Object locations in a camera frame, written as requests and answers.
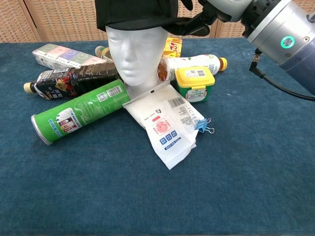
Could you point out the yellow lid green tub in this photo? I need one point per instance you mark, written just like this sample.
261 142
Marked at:
194 83

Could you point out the black baseball cap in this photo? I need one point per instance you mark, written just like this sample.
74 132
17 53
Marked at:
133 13

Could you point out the bamboo folding screen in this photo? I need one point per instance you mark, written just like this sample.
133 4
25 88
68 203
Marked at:
61 22

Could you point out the yellow snack bag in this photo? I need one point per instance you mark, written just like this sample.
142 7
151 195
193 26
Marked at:
173 48

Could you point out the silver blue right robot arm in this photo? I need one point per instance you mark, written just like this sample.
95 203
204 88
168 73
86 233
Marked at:
283 24

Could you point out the white bottle orange cap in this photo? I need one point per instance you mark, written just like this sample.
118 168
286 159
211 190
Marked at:
197 62

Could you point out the blue table cloth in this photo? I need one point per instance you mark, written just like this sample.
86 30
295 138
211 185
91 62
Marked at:
123 196

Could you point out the green chips can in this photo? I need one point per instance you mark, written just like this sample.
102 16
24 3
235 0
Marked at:
81 110

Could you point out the pastel multicolour tissue pack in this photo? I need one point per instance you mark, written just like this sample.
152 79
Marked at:
61 57

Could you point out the yellow tea bottle dark cap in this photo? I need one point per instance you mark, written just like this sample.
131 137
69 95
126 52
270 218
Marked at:
104 54

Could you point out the white mannequin head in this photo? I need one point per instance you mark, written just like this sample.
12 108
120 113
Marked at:
135 56

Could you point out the dark drink bottle black label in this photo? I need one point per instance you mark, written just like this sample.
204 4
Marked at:
73 79

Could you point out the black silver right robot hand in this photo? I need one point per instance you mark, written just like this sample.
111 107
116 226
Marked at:
221 8

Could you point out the white printed plastic bag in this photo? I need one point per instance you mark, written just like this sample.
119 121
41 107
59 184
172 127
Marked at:
167 127

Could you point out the blue binder clip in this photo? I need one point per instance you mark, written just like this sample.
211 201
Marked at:
202 125

